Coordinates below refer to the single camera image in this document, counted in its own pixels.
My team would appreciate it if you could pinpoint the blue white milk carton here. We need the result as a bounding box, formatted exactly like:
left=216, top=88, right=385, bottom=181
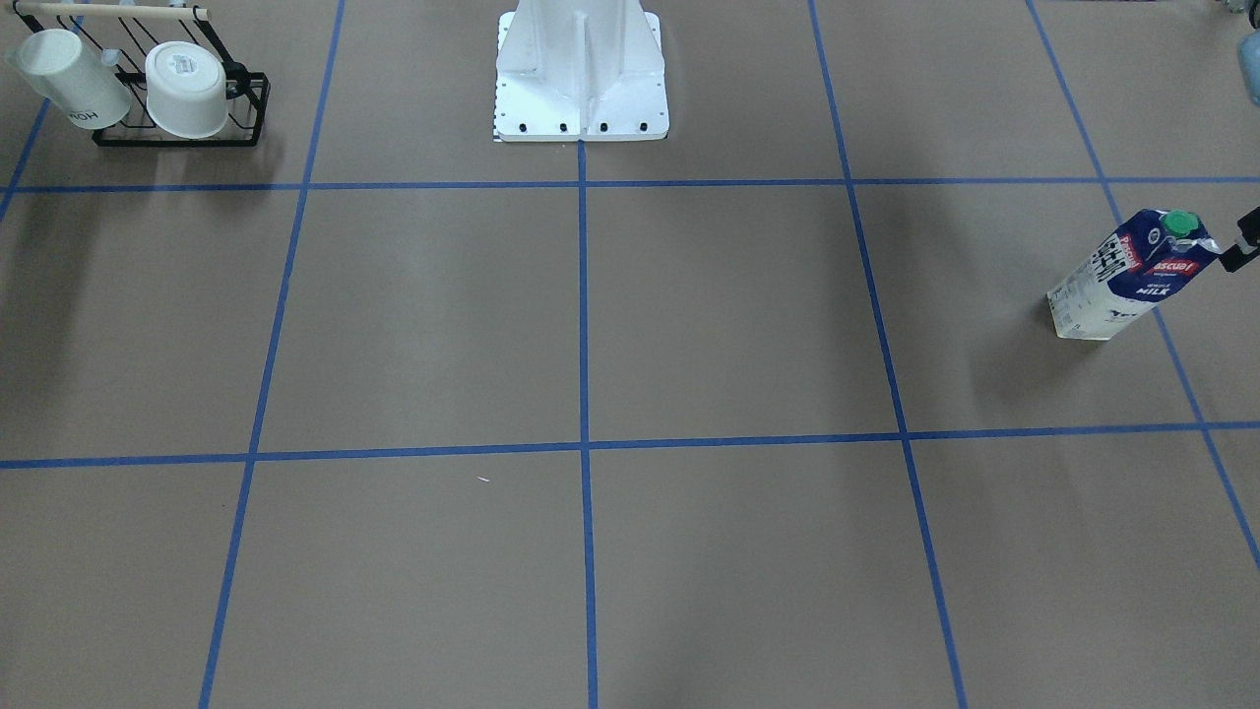
left=1045, top=208, right=1223, bottom=341

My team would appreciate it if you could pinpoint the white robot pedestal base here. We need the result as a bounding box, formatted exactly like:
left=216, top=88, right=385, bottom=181
left=491, top=1, right=670, bottom=144

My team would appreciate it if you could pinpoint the brown paper table mat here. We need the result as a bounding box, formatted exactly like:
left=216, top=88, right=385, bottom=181
left=3, top=1, right=1257, bottom=708

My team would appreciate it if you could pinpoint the white mug with lettering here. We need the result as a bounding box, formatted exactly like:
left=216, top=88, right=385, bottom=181
left=4, top=29, right=132, bottom=131

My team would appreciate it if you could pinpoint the white upturned cup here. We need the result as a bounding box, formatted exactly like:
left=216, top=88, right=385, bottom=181
left=144, top=42, right=228, bottom=140

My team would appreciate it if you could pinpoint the black wire cup rack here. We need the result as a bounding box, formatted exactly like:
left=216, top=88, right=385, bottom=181
left=3, top=1, right=272, bottom=149

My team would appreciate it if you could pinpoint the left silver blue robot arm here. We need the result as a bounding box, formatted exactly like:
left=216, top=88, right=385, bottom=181
left=1220, top=29, right=1259, bottom=273

